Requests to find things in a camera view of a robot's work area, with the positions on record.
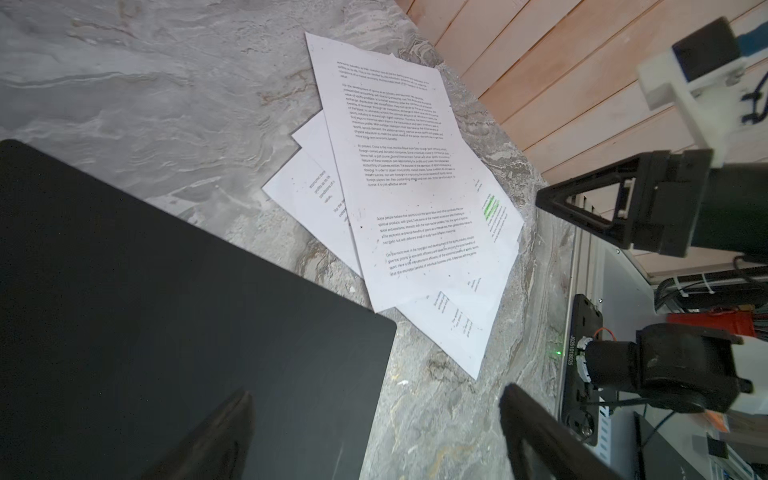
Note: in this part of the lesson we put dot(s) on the printed paper sheet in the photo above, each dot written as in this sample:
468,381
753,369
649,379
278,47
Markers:
459,320
313,197
407,181

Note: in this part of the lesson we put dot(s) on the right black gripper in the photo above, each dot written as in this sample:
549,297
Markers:
679,201

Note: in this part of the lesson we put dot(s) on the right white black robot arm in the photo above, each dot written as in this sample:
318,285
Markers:
676,366

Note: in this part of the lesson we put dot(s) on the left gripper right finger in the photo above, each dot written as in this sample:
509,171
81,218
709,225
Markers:
538,447

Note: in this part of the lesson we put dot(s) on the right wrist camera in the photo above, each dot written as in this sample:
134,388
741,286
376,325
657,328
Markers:
701,76

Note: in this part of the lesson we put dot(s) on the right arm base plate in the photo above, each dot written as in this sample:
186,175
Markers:
575,411

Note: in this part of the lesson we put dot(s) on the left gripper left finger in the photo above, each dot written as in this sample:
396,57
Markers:
217,448

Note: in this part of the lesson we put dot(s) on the white folder black inside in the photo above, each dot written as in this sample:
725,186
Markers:
124,327

